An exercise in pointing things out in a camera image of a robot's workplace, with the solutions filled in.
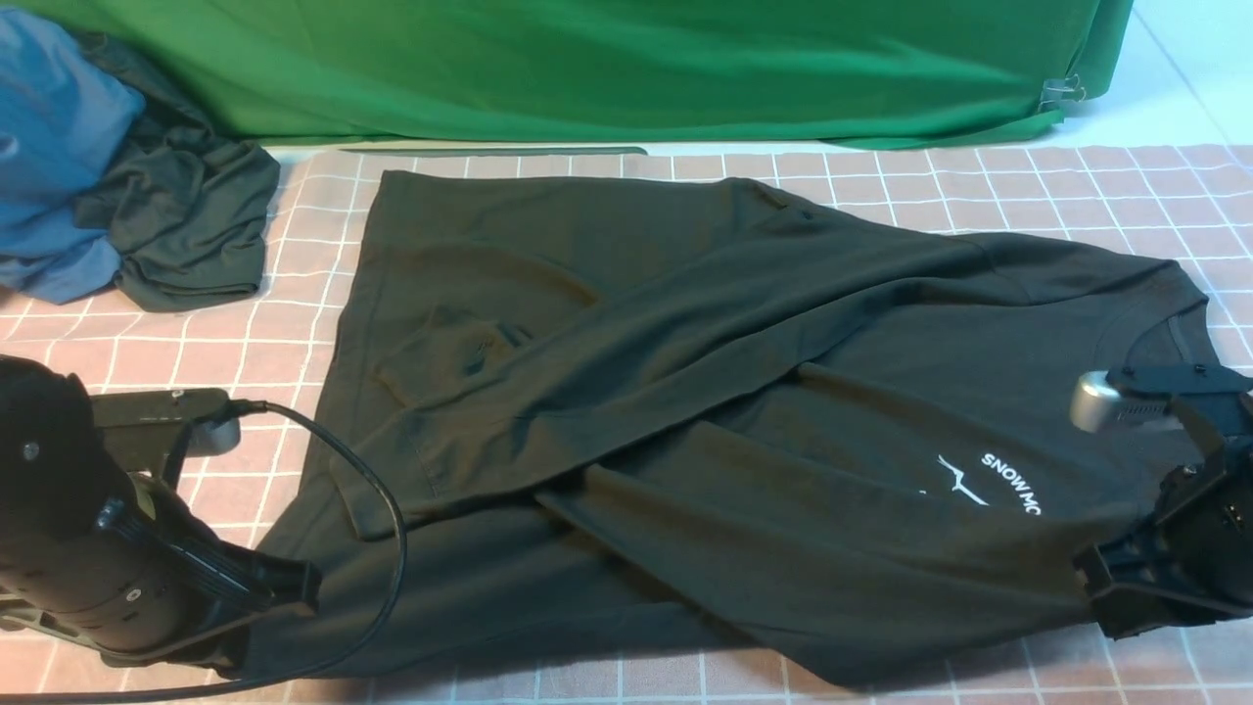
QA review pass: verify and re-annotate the pink grid tablecloth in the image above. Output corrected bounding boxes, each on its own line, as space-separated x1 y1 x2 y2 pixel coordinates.
1 147 1250 704

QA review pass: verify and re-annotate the green backdrop cloth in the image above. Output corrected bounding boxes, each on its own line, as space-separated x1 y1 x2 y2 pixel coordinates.
20 1 1133 149

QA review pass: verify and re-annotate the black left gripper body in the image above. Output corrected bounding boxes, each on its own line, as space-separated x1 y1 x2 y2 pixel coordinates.
1 470 251 610

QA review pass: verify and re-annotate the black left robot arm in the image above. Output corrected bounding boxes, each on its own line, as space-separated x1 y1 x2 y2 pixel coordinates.
1 356 321 669

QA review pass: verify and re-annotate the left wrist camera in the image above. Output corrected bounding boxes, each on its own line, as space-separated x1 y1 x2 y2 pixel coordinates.
90 388 241 467

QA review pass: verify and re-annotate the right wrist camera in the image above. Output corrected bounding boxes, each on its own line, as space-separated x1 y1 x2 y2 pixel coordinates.
1069 364 1252 436

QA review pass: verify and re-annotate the blue garment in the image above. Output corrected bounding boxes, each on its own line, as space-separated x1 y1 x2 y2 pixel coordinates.
1 6 145 306

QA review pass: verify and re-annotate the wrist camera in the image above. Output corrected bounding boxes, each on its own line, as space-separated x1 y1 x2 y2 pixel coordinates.
1069 364 1252 436
90 388 241 467

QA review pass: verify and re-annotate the black left camera cable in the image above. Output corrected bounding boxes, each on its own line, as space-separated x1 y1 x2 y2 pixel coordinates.
0 399 408 705

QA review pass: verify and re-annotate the dark gray long-sleeve shirt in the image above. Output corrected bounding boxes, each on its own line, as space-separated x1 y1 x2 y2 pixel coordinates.
317 172 1217 685

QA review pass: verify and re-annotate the metal binder clip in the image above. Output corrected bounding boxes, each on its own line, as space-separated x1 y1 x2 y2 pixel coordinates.
1037 74 1088 113

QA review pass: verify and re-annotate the crumpled dark gray garment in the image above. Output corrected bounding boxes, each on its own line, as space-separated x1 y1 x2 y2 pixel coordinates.
71 31 279 312

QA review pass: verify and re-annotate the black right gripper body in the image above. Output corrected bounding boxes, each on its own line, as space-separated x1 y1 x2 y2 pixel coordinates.
1153 465 1252 609

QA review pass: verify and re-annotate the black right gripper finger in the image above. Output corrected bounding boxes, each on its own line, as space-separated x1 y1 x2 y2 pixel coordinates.
1071 538 1174 599
1089 587 1252 639

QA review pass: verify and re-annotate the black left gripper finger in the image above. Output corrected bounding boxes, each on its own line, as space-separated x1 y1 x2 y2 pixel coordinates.
3 602 284 670
213 553 322 616

